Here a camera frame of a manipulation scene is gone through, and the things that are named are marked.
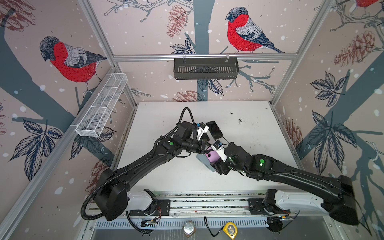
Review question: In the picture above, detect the silver round object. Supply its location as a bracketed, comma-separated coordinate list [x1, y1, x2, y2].
[183, 220, 196, 238]

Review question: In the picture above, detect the black wire basket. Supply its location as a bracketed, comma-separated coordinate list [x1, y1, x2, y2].
[174, 58, 239, 80]

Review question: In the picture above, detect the black screen phone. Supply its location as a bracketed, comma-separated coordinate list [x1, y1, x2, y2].
[201, 132, 210, 141]

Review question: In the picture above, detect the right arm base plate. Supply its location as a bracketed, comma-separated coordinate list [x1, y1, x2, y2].
[248, 199, 291, 216]

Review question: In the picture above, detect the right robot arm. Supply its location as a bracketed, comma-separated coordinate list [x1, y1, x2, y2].
[212, 142, 359, 226]

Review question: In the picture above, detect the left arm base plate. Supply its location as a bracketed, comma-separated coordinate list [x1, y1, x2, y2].
[129, 200, 171, 217]

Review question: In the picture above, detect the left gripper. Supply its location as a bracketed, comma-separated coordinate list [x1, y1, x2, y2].
[181, 138, 215, 154]

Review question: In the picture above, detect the grey blue phone case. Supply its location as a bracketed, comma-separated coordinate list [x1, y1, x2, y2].
[196, 154, 216, 172]

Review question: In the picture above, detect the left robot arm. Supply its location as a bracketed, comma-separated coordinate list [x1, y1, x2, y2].
[80, 120, 209, 221]

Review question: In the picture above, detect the black cable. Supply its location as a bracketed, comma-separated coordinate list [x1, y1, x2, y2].
[203, 216, 224, 238]

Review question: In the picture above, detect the yellow tape measure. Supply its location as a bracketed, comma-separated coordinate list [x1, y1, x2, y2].
[223, 222, 238, 240]

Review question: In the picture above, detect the white mesh tray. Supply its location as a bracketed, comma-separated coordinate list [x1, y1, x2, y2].
[76, 73, 128, 138]

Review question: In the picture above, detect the purple phone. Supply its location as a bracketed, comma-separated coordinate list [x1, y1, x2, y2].
[205, 151, 221, 166]

